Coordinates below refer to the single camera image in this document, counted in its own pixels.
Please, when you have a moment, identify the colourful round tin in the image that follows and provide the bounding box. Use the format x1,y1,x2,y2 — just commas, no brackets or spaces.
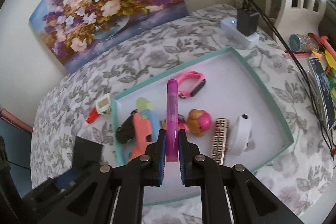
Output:
289,34,319,52

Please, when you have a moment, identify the floral painting canvas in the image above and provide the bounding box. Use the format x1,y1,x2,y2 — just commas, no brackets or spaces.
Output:
29,0,188,73

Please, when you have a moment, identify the red white small bottle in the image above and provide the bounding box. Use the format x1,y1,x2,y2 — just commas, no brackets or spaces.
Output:
85,107,99,124

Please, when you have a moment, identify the dark book stack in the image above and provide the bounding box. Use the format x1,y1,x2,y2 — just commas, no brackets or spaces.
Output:
307,57,335,132

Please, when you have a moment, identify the floral grey white blanket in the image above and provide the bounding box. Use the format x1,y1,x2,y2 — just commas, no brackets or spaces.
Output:
31,5,335,223

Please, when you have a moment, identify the black plug adapter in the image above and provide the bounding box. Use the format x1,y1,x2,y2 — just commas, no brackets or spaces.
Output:
236,9,259,36

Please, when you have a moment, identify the orange knife toy green blade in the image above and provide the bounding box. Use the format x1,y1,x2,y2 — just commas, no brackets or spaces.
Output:
128,97,161,161

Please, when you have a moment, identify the white earbuds case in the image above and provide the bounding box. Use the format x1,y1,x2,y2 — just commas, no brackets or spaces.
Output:
227,114,256,156

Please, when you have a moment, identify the gold rectangular lighter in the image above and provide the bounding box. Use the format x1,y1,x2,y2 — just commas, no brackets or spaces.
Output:
211,118,229,165

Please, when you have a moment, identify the pink smart watch band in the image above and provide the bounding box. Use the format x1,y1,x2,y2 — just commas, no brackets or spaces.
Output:
177,71,206,99

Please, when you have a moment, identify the teal white tray box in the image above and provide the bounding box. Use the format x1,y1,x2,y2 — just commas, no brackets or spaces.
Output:
112,46,295,207

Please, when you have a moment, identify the brown pink puppy toy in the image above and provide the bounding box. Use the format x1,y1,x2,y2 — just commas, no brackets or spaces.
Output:
177,109,213,136

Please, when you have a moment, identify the magenta plastic case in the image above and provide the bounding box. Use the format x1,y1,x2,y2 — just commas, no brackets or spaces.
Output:
166,79,178,162

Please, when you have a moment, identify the white plastic frame clip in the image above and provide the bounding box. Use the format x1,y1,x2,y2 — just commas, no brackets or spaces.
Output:
95,93,112,114

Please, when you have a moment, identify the black cable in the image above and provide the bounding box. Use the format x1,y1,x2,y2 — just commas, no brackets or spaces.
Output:
243,0,336,159

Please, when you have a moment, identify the black toy car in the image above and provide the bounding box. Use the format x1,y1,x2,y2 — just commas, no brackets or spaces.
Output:
116,110,137,144

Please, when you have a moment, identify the black rectangular box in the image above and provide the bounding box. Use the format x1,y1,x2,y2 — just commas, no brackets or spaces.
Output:
72,136,103,169

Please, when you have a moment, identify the white power strip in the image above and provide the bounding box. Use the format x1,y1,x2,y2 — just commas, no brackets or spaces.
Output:
220,16,261,50

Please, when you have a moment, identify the pink rolled mat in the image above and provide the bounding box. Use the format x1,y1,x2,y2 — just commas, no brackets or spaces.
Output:
1,108,33,134

